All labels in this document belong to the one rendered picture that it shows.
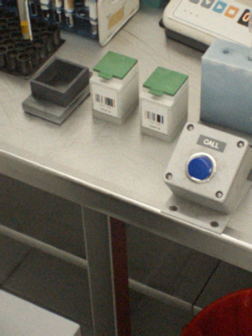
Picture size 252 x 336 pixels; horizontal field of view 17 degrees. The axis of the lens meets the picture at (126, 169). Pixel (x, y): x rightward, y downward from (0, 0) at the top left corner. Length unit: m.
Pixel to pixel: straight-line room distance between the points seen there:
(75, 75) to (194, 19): 0.17
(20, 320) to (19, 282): 1.21
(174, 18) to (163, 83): 0.18
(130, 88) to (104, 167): 0.10
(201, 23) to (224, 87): 0.17
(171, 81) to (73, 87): 0.13
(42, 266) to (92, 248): 0.94
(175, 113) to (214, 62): 0.08
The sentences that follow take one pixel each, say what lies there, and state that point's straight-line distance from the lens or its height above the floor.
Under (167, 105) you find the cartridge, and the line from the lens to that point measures 0.96.
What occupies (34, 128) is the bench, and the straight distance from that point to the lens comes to 1.02.
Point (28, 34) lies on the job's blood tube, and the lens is 1.11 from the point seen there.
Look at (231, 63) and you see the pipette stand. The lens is 0.94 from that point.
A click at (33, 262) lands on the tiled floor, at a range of 2.02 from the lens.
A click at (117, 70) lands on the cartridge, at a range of 0.99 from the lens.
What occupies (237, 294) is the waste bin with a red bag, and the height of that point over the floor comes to 0.44.
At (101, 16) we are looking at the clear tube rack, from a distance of 1.11.
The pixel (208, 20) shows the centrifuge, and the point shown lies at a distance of 1.11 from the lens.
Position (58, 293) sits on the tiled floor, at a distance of 1.96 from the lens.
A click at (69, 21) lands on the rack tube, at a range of 1.15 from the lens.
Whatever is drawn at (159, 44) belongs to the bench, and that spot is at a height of 0.87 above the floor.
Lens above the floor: 1.55
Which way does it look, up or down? 45 degrees down
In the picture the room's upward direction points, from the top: 3 degrees counter-clockwise
